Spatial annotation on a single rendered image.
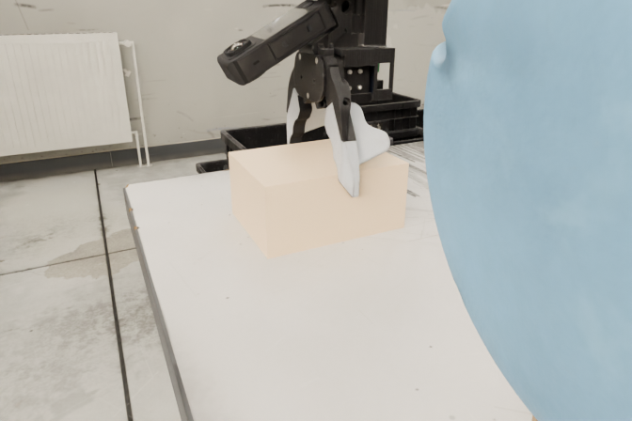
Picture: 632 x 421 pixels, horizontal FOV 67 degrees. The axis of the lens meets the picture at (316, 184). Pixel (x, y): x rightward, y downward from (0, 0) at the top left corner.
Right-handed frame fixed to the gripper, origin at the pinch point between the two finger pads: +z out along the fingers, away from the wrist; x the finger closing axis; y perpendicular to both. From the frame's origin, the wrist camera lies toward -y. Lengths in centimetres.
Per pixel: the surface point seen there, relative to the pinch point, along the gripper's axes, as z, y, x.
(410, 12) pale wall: -13, 200, 257
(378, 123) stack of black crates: 22, 72, 97
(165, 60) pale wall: 13, 23, 257
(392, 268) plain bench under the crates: 5.2, 2.0, -12.7
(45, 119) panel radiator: 41, -44, 246
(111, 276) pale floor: 76, -23, 124
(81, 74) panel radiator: 18, -23, 245
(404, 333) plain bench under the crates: 5.3, -2.5, -20.8
